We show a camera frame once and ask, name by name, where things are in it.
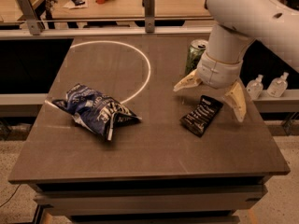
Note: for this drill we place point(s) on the middle metal bracket post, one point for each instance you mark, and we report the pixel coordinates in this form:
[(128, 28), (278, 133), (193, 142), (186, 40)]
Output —
[(149, 6)]

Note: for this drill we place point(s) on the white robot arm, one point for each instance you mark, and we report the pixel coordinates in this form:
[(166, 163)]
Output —
[(238, 24)]

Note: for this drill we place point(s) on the metal rail bar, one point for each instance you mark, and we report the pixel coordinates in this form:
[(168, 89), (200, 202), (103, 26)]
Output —
[(56, 33)]

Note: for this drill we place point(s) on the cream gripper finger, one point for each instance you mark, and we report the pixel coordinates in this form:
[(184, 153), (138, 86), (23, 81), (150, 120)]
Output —
[(235, 98), (190, 81)]

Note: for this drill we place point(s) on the clear sanitizer bottle right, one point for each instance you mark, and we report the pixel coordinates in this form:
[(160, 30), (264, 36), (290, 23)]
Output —
[(278, 85)]

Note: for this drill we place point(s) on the left metal bracket post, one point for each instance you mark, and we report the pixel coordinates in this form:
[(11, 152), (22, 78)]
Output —
[(34, 24)]

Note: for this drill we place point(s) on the black rxbar chocolate wrapper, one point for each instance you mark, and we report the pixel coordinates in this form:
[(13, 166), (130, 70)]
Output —
[(201, 117)]

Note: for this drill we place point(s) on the metal bracket post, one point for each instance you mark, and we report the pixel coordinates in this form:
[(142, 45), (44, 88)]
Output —
[(149, 6), (34, 24)]

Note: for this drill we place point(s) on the clear sanitizer bottle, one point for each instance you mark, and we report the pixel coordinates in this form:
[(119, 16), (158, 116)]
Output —
[(278, 85), (255, 87)]

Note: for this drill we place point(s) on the clear sanitizer bottle left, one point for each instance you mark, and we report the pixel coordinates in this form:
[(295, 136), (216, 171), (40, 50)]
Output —
[(255, 87)]

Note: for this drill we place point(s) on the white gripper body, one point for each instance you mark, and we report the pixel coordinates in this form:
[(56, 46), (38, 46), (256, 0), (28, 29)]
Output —
[(218, 74)]

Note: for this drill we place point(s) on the green soda can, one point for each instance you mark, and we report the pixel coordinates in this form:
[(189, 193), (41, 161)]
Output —
[(195, 51)]

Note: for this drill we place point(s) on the blue crumpled chip bag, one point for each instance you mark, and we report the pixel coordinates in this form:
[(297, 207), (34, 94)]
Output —
[(95, 111)]

